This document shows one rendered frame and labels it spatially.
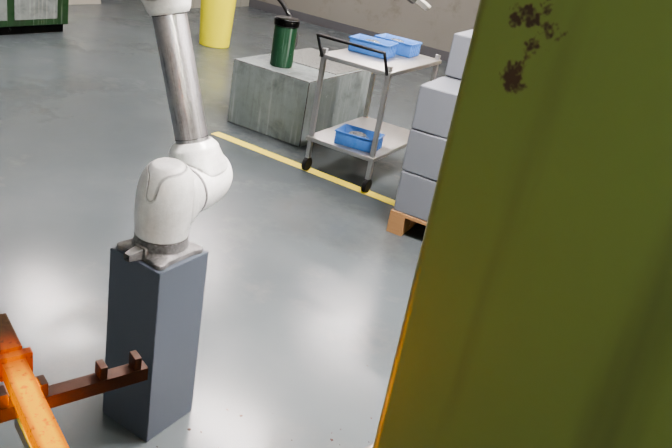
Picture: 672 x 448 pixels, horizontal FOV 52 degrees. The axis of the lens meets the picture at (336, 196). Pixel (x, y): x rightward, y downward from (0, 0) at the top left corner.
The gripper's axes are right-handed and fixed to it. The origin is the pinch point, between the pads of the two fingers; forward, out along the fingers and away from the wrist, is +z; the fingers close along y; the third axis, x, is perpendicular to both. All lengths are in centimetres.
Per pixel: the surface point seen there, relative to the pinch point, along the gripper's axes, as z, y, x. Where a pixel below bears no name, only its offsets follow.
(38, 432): -16, -100, -79
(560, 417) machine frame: 6, -66, -123
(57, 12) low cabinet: -212, -16, 564
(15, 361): -23, -99, -68
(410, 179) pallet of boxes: 77, -2, 195
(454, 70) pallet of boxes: 64, 62, 202
